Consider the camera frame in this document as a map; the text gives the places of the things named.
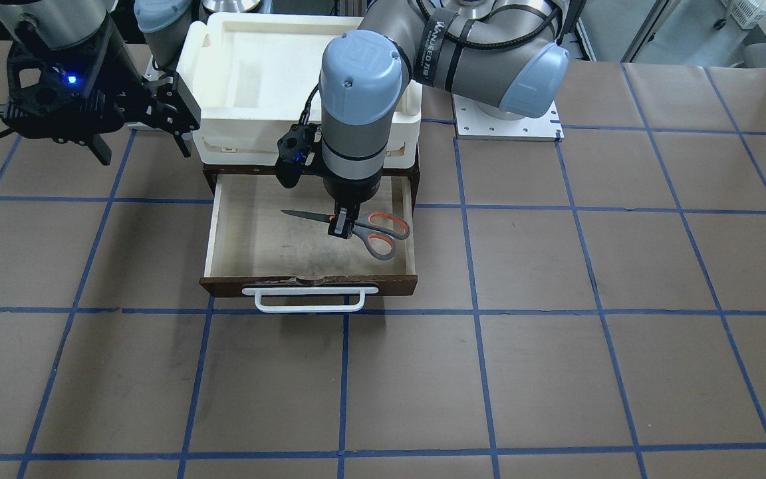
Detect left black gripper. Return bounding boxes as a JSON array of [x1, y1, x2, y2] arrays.
[[324, 175, 381, 239]]

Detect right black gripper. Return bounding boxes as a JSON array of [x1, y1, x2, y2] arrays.
[[83, 67, 201, 166]]

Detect orange grey scissors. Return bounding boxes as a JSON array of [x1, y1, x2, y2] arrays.
[[281, 210, 411, 261]]

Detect wooden drawer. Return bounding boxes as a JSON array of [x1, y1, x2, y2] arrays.
[[200, 175, 418, 297]]

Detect white drawer handle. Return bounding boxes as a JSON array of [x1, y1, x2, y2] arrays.
[[242, 285, 379, 313]]

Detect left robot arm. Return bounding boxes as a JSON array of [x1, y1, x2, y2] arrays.
[[319, 1, 569, 239]]

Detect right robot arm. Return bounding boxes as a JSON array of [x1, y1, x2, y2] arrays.
[[0, 1, 200, 166]]

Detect dark wooden drawer cabinet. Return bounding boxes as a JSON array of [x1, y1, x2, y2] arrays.
[[203, 146, 422, 207]]

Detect white foam tray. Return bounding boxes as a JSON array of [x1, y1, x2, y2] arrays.
[[177, 13, 422, 169]]

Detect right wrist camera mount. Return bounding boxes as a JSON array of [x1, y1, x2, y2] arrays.
[[3, 17, 136, 144]]

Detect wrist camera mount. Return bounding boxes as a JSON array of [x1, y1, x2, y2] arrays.
[[3, 17, 136, 144], [275, 124, 323, 189]]

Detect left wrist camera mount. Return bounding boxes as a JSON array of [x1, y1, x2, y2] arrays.
[[275, 124, 323, 189]]

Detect black braided cable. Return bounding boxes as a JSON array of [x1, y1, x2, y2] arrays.
[[297, 83, 322, 144]]

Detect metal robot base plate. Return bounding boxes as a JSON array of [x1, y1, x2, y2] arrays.
[[452, 94, 565, 142]]

